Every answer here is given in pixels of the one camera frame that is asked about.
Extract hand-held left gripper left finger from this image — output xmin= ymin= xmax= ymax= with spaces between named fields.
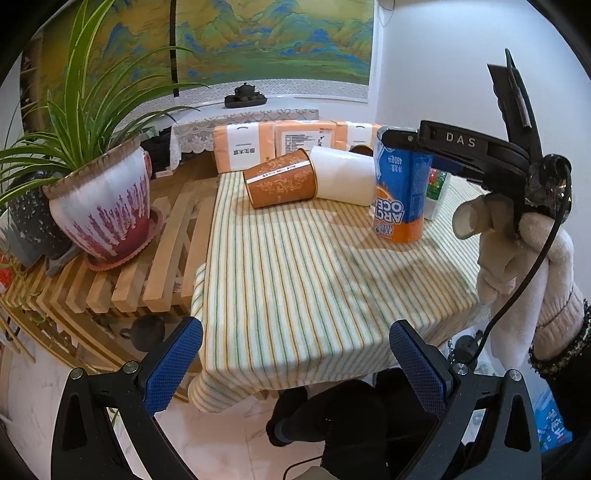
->
xmin=50 ymin=316 xmax=205 ymax=480

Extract blue orange drink can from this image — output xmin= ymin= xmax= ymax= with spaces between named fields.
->
xmin=372 ymin=126 xmax=434 ymax=244

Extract white paper roll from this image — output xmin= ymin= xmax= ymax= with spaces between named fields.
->
xmin=308 ymin=145 xmax=378 ymax=208

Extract person's right forearm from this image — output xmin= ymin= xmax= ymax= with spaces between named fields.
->
xmin=527 ymin=299 xmax=591 ymax=462

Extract black hanging rod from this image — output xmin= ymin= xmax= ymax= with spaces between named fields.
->
xmin=168 ymin=0 xmax=181 ymax=99

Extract person's right hand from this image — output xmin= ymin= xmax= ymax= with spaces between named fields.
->
xmin=452 ymin=189 xmax=586 ymax=361

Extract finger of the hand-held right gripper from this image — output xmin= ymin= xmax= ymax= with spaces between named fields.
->
xmin=431 ymin=152 xmax=491 ymax=188
xmin=379 ymin=121 xmax=490 ymax=157

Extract dark tea set tray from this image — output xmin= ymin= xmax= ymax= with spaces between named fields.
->
xmin=224 ymin=82 xmax=269 ymax=110

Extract white lace cloth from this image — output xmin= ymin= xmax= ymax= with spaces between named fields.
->
xmin=170 ymin=109 xmax=321 ymax=156

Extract green spider plant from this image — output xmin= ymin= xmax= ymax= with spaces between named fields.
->
xmin=0 ymin=0 xmax=211 ymax=209

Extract wooden slatted rack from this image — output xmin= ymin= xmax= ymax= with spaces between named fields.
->
xmin=0 ymin=161 xmax=219 ymax=402

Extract dark clay teapot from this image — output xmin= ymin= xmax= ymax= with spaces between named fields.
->
xmin=121 ymin=316 xmax=166 ymax=355

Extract white and purple flower pot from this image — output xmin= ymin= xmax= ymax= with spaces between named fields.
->
xmin=43 ymin=137 xmax=153 ymax=260

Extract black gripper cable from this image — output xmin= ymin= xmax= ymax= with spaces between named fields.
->
xmin=468 ymin=185 xmax=576 ymax=376

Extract landscape wall painting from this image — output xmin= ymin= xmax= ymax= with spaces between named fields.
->
xmin=39 ymin=0 xmax=376 ymax=105

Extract blue packet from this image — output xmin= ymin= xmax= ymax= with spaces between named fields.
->
xmin=534 ymin=387 xmax=574 ymax=454

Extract orange tissue pack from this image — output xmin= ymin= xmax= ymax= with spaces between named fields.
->
xmin=334 ymin=121 xmax=382 ymax=151
xmin=274 ymin=120 xmax=336 ymax=156
xmin=213 ymin=122 xmax=276 ymax=175

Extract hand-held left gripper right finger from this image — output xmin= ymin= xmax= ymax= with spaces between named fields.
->
xmin=389 ymin=318 xmax=542 ymax=480

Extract person's dark trouser legs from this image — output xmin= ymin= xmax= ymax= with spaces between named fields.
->
xmin=266 ymin=367 xmax=440 ymax=480

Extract striped tablecloth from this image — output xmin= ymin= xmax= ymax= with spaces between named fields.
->
xmin=189 ymin=172 xmax=484 ymax=414

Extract orange patterned cup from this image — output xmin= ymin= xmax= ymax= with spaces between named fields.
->
xmin=243 ymin=148 xmax=320 ymax=210

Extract pink pot saucer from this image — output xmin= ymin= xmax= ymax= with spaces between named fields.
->
xmin=85 ymin=205 xmax=165 ymax=272

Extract grey speckled flower pot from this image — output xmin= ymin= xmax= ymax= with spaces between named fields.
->
xmin=0 ymin=179 xmax=71 ymax=269

